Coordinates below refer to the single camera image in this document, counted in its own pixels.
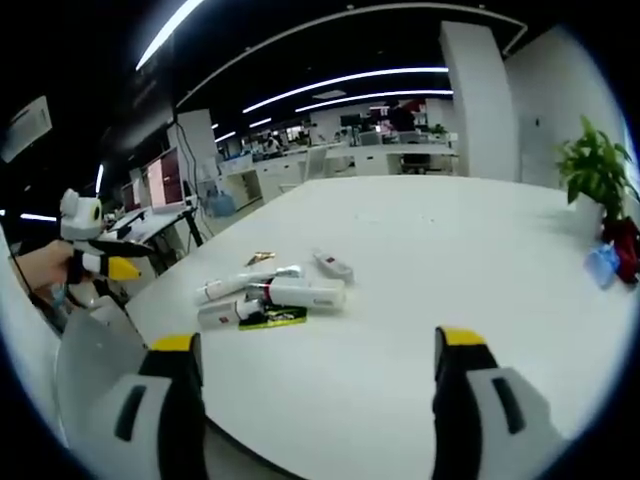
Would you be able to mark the person's left hand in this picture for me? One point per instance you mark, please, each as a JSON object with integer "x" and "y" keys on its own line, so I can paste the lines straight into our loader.
{"x": 45, "y": 262}

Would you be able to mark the monitor with pink screen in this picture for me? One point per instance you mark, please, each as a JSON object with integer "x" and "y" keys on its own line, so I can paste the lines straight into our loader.
{"x": 165, "y": 182}

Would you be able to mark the white standing desk black legs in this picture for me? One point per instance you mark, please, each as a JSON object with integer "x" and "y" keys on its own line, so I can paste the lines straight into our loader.
{"x": 145, "y": 222}

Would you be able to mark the blue water jug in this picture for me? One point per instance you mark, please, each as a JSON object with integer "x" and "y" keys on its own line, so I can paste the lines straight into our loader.
{"x": 221, "y": 205}

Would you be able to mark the red cloth item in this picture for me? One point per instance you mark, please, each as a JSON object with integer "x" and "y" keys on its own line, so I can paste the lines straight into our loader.
{"x": 625, "y": 250}

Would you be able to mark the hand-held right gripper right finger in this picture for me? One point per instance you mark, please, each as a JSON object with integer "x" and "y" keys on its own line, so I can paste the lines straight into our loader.
{"x": 480, "y": 400}

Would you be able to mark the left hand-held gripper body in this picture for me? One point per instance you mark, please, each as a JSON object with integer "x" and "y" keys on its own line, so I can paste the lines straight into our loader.
{"x": 77, "y": 220}

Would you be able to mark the grey chair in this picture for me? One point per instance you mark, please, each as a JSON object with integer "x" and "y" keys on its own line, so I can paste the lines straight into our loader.
{"x": 95, "y": 360}

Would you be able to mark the large white skincare bottle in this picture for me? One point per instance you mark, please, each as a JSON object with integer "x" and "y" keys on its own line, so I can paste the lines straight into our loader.
{"x": 310, "y": 292}

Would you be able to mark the small gold skincare sachet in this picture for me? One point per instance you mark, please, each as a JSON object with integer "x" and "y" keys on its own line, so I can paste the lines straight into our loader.
{"x": 260, "y": 257}

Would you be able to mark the silver white skincare tube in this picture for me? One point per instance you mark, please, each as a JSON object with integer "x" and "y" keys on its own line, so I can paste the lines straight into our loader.
{"x": 285, "y": 271}

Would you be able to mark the green potted plant white pot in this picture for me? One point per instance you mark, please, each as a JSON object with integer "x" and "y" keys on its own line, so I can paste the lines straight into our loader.
{"x": 597, "y": 165}

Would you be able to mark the white skincare tube red band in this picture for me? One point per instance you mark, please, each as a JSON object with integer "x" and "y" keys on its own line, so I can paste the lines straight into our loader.
{"x": 220, "y": 289}

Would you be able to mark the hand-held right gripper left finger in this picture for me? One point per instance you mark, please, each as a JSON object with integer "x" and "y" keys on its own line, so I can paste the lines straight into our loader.
{"x": 150, "y": 400}

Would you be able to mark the green black skincare packet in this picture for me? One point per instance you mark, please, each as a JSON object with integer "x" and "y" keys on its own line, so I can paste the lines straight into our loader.
{"x": 280, "y": 318}

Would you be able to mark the ceiling air conditioner unit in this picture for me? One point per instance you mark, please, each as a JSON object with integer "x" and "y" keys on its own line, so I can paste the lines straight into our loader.
{"x": 27, "y": 127}

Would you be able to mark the slim white red-label skincare tube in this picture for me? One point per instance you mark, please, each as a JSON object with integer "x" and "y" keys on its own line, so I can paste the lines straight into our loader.
{"x": 334, "y": 264}

